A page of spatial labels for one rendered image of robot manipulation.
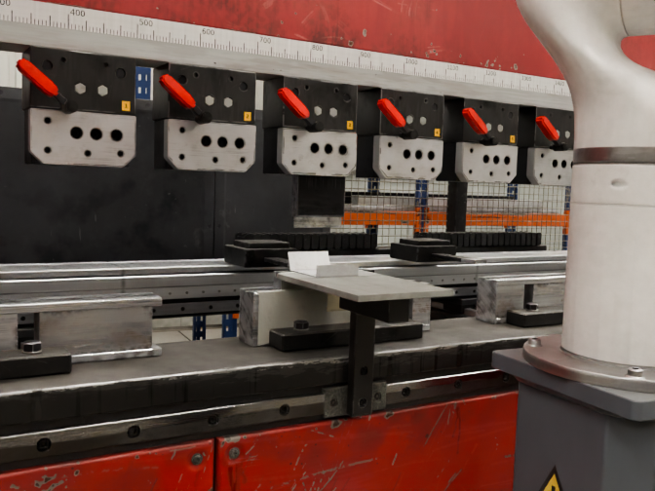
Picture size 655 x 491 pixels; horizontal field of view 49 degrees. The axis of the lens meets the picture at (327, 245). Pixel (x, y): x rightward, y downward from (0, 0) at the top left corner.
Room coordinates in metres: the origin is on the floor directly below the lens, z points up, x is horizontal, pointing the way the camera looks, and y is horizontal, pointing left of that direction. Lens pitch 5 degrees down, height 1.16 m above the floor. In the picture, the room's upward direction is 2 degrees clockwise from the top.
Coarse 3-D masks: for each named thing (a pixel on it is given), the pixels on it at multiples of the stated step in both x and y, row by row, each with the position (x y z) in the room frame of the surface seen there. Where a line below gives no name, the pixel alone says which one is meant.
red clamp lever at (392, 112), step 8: (384, 104) 1.29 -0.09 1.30; (392, 104) 1.30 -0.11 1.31; (384, 112) 1.31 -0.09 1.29; (392, 112) 1.30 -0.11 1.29; (392, 120) 1.31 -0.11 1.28; (400, 120) 1.31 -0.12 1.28; (400, 128) 1.33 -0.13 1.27; (400, 136) 1.35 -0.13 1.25; (408, 136) 1.32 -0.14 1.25; (416, 136) 1.32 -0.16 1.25
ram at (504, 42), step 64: (64, 0) 1.05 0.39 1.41; (128, 0) 1.10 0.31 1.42; (192, 0) 1.15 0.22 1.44; (256, 0) 1.21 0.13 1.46; (320, 0) 1.27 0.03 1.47; (384, 0) 1.34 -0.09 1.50; (448, 0) 1.41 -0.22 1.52; (512, 0) 1.50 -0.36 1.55; (192, 64) 1.15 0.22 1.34; (256, 64) 1.21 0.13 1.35; (320, 64) 1.27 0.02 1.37; (512, 64) 1.50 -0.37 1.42; (640, 64) 1.71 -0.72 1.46
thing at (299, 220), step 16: (304, 176) 1.29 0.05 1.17; (320, 176) 1.31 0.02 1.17; (336, 176) 1.33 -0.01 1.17; (304, 192) 1.29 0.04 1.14; (320, 192) 1.31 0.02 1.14; (336, 192) 1.33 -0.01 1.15; (304, 208) 1.29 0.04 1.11; (320, 208) 1.31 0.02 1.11; (336, 208) 1.33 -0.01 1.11; (304, 224) 1.30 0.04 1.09; (320, 224) 1.32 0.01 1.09; (336, 224) 1.34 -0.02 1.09
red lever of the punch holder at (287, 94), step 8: (280, 96) 1.20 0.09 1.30; (288, 96) 1.19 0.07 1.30; (288, 104) 1.21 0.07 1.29; (296, 104) 1.20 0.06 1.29; (296, 112) 1.21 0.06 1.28; (304, 112) 1.21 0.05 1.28; (304, 120) 1.22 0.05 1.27; (312, 120) 1.22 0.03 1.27; (312, 128) 1.22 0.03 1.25; (320, 128) 1.22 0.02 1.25
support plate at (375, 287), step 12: (288, 276) 1.22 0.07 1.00; (300, 276) 1.23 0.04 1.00; (372, 276) 1.26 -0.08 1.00; (384, 276) 1.27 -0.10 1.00; (312, 288) 1.15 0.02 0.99; (324, 288) 1.12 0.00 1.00; (336, 288) 1.09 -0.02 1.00; (348, 288) 1.10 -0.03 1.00; (360, 288) 1.10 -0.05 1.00; (372, 288) 1.10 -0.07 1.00; (384, 288) 1.11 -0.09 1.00; (396, 288) 1.11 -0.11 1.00; (408, 288) 1.12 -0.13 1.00; (420, 288) 1.12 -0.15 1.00; (432, 288) 1.13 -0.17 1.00; (444, 288) 1.13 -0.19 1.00; (360, 300) 1.03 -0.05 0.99; (372, 300) 1.05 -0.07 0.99
